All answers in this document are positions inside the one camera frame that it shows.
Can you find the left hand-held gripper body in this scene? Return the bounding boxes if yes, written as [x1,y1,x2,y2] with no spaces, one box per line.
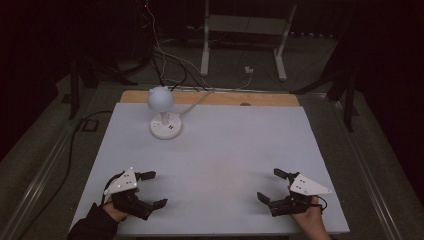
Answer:
[103,167,155,221]

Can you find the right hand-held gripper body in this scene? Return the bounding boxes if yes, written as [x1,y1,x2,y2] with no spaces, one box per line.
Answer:
[268,172,334,218]

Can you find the white round-headed desk lamp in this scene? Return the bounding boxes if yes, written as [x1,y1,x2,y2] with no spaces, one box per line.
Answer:
[147,85,184,141]

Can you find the person's left hand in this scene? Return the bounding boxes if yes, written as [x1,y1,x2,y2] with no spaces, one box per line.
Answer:
[102,199,129,224]

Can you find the person's right hand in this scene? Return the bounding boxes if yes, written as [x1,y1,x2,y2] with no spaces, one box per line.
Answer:
[291,196,326,232]

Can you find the white table mat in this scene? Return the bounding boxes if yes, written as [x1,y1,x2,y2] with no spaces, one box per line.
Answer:
[69,101,351,236]

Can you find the black metal stand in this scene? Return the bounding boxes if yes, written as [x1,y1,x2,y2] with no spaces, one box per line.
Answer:
[67,54,139,120]
[289,31,359,133]

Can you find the white metal stand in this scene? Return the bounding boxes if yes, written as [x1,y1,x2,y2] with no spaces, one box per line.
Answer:
[199,0,298,82]

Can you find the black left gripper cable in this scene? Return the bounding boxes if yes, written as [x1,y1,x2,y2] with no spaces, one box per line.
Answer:
[100,171,126,205]

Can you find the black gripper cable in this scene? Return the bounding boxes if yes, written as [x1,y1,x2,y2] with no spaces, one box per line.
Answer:
[312,194,328,215]
[100,171,126,205]

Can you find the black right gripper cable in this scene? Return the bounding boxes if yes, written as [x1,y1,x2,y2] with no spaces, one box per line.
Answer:
[312,194,328,215]

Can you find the long black floor cable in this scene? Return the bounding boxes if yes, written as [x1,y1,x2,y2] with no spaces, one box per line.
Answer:
[18,110,115,240]

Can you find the white lamp cable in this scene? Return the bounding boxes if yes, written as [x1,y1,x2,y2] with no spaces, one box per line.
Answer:
[179,90,215,118]

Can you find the bundle of black cables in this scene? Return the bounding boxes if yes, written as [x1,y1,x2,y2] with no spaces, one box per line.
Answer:
[150,44,209,93]

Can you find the thin white hanging cable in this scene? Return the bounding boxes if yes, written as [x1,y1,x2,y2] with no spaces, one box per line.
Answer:
[144,0,209,88]

